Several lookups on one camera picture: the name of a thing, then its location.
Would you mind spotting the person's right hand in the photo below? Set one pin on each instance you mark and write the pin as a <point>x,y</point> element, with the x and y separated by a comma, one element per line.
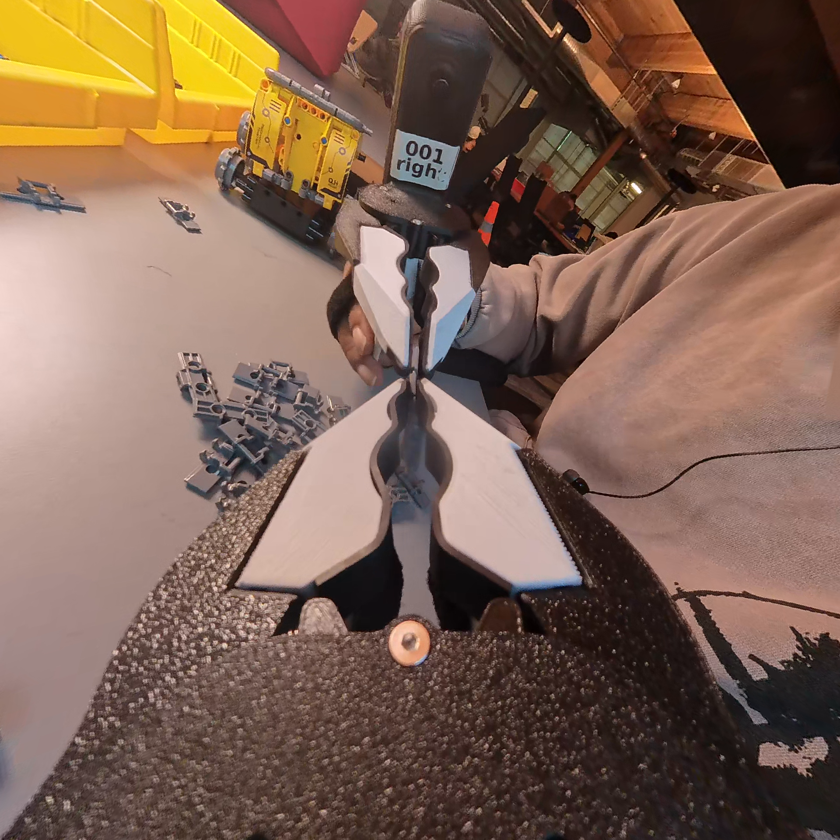
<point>351,328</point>

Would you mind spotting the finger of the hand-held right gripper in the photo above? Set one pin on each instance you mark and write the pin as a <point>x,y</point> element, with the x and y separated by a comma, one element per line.
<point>380,282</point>
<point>453,295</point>

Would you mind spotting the red fabric object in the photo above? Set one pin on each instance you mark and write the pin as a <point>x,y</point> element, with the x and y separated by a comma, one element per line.
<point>321,33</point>

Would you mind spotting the yellow divided parts bin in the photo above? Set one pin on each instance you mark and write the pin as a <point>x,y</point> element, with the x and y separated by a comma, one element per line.
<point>65,98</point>

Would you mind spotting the beige printed hoodie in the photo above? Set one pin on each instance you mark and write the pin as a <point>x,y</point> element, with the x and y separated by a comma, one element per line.
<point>689,459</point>

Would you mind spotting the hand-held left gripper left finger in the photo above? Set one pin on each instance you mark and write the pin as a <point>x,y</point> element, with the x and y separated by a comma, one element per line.
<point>321,512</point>

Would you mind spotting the grey desk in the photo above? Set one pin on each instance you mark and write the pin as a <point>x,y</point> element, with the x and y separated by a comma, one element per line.
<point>98,295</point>

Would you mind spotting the yellow toy robot vehicle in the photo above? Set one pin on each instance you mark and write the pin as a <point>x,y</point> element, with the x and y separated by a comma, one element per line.
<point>302,144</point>

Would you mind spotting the person's right forearm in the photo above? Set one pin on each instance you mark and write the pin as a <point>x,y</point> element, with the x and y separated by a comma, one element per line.
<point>656,282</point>

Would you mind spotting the orange traffic cone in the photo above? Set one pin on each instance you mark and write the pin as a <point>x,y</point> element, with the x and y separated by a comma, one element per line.
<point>489,226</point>

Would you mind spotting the grey toy track link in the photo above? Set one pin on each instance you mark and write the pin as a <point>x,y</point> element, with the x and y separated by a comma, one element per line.
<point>180,215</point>

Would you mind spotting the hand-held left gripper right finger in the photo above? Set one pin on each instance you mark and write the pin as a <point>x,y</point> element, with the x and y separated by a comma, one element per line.
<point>505,518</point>

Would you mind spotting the heap of track links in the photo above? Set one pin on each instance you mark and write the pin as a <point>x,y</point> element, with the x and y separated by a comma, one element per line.
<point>262,413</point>

